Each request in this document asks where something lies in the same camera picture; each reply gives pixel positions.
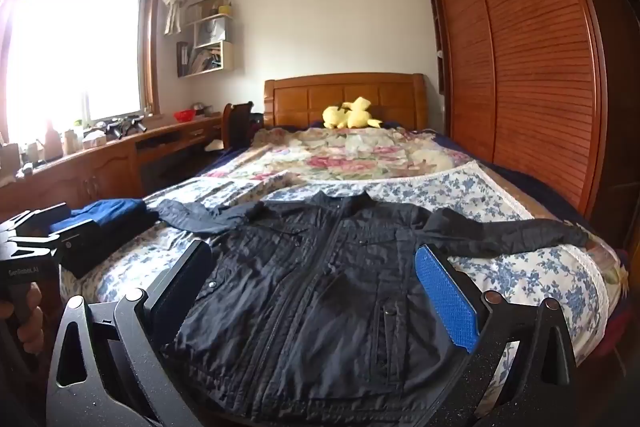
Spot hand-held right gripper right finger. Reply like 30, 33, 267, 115
414, 243, 578, 427

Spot window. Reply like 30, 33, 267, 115
0, 0, 163, 142

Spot white wall shelf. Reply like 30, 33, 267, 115
176, 0, 236, 78

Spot black jacket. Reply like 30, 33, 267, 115
157, 192, 591, 427

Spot blue floral bedsheet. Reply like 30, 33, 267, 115
60, 159, 626, 358

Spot folded black garment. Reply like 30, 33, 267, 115
60, 209, 161, 280

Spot wooden chair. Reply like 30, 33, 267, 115
222, 102, 253, 150

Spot wooden bed headboard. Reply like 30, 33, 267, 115
263, 73, 426, 130

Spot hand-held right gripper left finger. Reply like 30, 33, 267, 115
46, 239, 216, 427

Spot wooden desk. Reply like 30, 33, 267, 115
0, 113, 223, 228

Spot person's left hand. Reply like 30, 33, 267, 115
0, 281, 46, 350

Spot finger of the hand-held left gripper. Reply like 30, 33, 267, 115
49, 218, 99, 254
17, 203, 71, 234

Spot clear bottle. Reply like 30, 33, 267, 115
44, 119, 63, 158

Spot yellow plush toy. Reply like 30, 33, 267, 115
322, 97, 383, 130

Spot wooden slatted wardrobe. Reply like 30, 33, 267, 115
421, 0, 640, 233

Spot black tools on desk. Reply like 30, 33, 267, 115
97, 117, 147, 139

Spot pink floral quilt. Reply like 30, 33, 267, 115
200, 126, 481, 188

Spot folded blue garment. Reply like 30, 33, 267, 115
70, 199, 147, 233

